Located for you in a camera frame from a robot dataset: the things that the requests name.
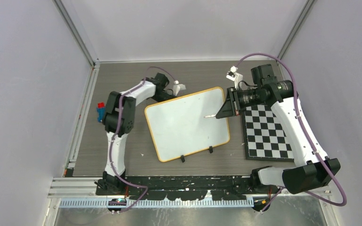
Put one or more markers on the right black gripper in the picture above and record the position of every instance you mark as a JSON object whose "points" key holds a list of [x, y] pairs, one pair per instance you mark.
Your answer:
{"points": [[232, 107]]}

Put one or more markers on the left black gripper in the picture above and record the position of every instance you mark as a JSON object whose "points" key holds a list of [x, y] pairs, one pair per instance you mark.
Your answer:
{"points": [[173, 96]]}

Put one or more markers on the yellow framed whiteboard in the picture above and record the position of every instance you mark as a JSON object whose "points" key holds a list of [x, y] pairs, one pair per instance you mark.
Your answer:
{"points": [[178, 126]]}

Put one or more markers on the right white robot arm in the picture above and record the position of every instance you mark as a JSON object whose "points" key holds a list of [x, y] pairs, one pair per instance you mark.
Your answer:
{"points": [[313, 168]]}

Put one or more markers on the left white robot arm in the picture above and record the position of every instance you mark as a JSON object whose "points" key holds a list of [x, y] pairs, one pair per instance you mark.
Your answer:
{"points": [[118, 120]]}

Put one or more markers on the black white chessboard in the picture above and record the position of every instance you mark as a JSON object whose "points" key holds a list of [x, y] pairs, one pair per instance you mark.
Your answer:
{"points": [[263, 136]]}

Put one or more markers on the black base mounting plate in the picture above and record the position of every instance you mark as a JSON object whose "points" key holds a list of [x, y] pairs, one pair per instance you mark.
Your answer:
{"points": [[186, 188]]}

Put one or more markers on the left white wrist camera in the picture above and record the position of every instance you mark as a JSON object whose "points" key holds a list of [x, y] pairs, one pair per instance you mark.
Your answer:
{"points": [[177, 87]]}

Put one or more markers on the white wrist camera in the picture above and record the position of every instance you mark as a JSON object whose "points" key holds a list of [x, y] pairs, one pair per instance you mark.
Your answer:
{"points": [[234, 76], [177, 87]]}

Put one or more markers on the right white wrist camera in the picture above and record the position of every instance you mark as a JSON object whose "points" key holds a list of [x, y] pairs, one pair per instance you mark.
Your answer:
{"points": [[234, 76]]}

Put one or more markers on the wire whiteboard stand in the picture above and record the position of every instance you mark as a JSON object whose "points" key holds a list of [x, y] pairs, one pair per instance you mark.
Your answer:
{"points": [[182, 157]]}

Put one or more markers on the white slotted cable duct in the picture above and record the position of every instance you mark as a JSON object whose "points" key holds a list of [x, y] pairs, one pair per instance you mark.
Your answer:
{"points": [[178, 203]]}

